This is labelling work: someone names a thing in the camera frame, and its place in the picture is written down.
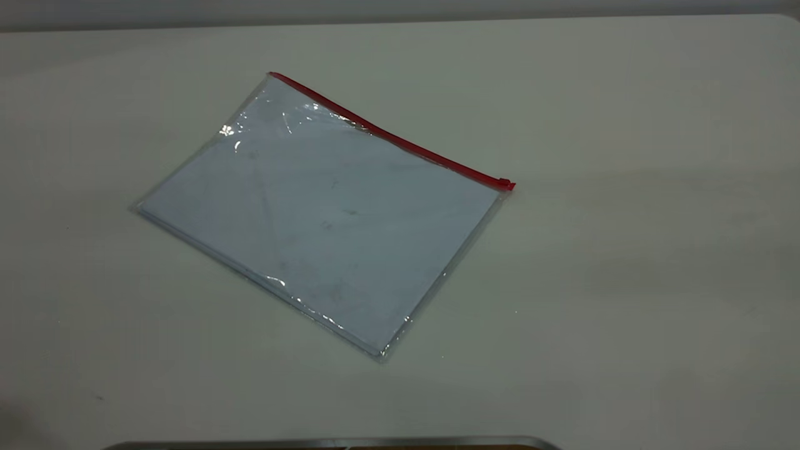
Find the clear plastic zipper bag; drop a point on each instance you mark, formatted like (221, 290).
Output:
(325, 212)

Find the red zipper slider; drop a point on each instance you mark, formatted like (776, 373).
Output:
(504, 183)

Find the white paper stack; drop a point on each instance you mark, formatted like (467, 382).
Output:
(325, 231)

